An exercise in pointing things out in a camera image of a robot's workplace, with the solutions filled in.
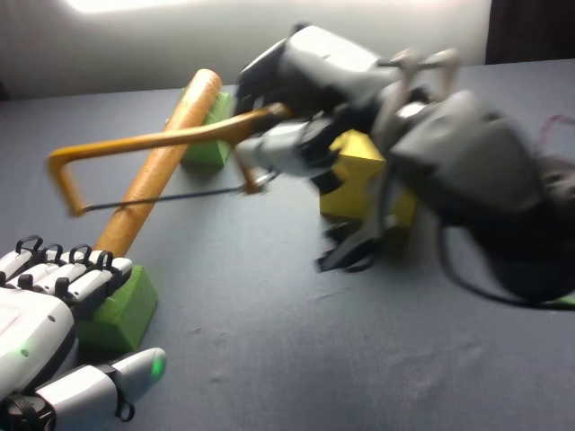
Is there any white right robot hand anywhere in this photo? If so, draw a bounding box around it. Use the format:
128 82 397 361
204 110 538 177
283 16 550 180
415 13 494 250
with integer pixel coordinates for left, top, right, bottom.
231 22 396 183

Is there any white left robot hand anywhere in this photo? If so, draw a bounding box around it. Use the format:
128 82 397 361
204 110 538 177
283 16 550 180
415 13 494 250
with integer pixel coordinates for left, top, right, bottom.
0 233 168 431

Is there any round wooden stick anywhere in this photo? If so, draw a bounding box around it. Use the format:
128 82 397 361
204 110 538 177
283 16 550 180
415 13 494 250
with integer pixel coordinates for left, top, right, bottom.
92 67 225 260

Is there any yellow frame hacksaw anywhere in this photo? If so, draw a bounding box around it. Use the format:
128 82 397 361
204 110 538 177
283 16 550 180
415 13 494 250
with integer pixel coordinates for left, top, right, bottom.
47 101 293 220

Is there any green notched support block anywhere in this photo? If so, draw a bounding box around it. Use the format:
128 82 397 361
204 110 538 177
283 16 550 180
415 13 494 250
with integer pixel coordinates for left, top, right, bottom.
178 87 235 171
74 264 160 355

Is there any yellow support block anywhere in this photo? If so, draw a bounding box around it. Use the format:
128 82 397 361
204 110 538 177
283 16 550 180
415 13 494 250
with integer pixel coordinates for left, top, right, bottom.
317 128 420 240

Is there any dark curtain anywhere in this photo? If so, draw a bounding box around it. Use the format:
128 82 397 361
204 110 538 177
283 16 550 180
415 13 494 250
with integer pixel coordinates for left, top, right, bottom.
484 0 575 66

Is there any grey table cloth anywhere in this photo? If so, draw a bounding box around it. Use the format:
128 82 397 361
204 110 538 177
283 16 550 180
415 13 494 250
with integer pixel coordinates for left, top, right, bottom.
0 62 575 431

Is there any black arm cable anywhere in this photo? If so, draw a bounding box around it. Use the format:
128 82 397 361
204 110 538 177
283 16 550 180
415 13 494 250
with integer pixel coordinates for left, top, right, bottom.
436 222 561 309

